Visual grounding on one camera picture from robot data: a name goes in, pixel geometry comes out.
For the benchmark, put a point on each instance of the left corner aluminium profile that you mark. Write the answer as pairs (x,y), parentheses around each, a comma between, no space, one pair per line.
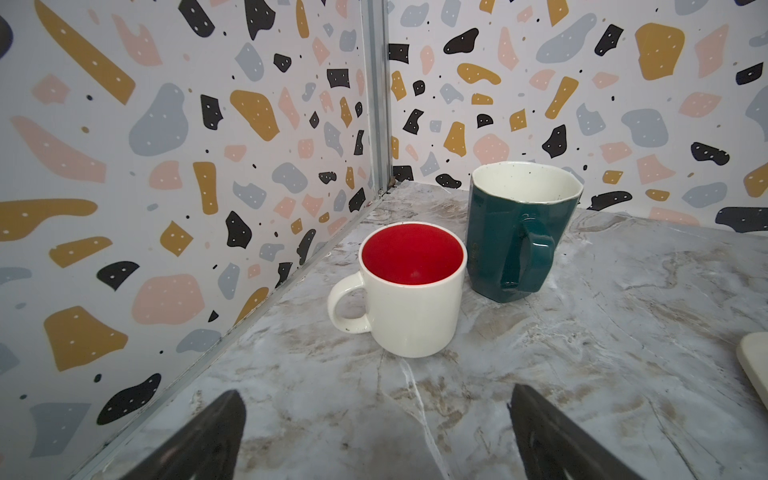
(374,37)

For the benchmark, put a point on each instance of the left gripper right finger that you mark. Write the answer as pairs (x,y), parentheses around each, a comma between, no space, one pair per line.
(552,446)

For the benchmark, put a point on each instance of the beige rectangular tray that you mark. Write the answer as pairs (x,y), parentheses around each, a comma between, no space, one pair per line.
(752,354)

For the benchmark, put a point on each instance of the white mug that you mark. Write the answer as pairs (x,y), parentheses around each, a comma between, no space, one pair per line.
(407,292)

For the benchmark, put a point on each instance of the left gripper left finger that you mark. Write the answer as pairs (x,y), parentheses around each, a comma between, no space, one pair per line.
(205,448)

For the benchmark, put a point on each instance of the dark teal mug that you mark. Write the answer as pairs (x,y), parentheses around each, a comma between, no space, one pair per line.
(517,214)

